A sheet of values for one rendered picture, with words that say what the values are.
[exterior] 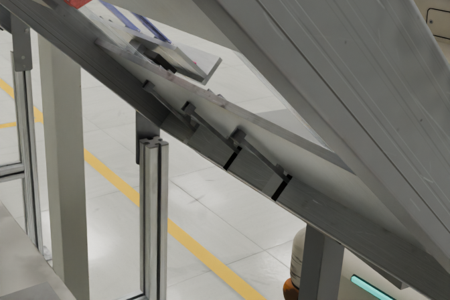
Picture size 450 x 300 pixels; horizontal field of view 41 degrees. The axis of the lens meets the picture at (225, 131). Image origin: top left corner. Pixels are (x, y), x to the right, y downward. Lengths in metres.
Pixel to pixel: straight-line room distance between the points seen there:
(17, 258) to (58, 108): 0.46
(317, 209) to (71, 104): 0.62
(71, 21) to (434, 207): 0.69
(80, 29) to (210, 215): 1.33
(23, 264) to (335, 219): 0.39
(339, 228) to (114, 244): 1.32
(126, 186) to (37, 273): 1.58
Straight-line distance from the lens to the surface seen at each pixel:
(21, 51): 1.69
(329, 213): 0.76
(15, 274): 0.80
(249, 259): 1.93
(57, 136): 1.24
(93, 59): 0.95
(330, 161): 0.55
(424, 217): 0.32
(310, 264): 1.23
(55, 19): 0.91
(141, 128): 1.09
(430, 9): 1.27
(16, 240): 0.86
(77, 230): 1.35
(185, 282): 1.82
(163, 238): 1.17
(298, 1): 0.21
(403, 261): 0.70
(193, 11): 0.39
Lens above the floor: 1.06
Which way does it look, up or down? 22 degrees down
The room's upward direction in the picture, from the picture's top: 3 degrees clockwise
